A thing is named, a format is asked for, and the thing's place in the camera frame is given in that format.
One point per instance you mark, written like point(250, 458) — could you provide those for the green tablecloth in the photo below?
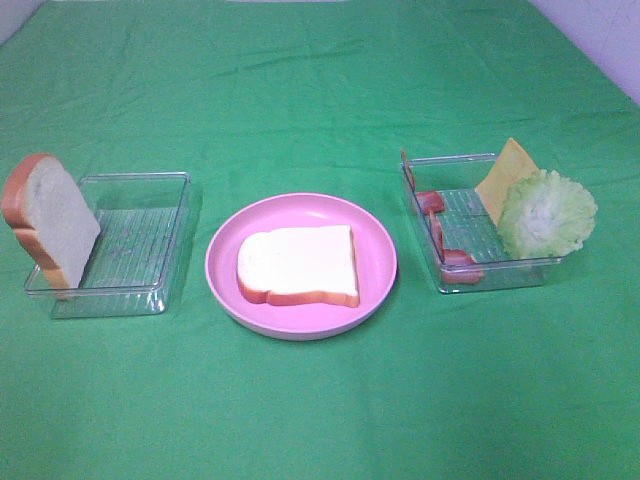
point(256, 99)

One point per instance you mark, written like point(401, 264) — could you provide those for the green lettuce leaf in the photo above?
point(546, 215)

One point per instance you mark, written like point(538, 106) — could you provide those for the pink round plate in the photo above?
point(375, 259)

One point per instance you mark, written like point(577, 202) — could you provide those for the bacon strip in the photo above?
point(456, 266)
point(429, 202)

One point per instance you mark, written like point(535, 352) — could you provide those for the clear left plastic tray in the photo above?
point(136, 260)

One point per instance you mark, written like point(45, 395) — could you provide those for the clear plastic tray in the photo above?
point(136, 260)
point(467, 226)

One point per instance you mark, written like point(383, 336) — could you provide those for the clear right plastic tray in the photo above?
point(467, 226)

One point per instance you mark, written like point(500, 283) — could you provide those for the bread slice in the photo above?
point(49, 216)
point(299, 265)

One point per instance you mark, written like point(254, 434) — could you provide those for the yellow cheese slice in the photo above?
point(512, 165)

